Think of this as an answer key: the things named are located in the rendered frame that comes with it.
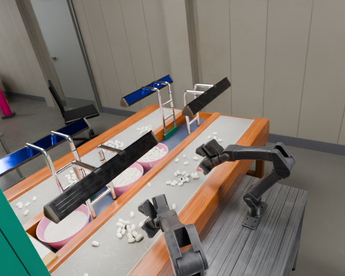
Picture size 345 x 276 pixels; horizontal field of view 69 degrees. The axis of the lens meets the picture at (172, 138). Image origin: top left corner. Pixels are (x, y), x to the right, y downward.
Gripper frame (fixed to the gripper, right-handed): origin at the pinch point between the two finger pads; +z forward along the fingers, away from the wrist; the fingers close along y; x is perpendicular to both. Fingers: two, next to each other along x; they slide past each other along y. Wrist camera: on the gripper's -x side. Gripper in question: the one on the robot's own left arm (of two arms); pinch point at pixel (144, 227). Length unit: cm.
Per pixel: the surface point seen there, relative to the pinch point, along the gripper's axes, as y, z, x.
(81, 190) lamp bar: 13.8, -6.0, -29.8
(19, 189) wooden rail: 12, 78, -58
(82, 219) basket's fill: 6.7, 37.1, -19.4
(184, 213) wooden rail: -19.7, -2.9, 9.5
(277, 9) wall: -232, -36, -56
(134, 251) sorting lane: 8.0, 5.6, 5.4
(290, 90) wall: -231, 1, 18
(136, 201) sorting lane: -16.8, 22.1, -8.1
